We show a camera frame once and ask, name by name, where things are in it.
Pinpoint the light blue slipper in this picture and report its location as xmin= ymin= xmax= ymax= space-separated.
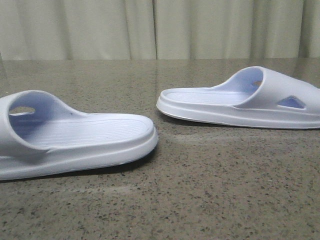
xmin=156 ymin=66 xmax=320 ymax=129
xmin=0 ymin=90 xmax=159 ymax=181

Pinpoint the pale green curtain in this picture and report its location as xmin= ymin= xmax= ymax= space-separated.
xmin=0 ymin=0 xmax=320 ymax=60

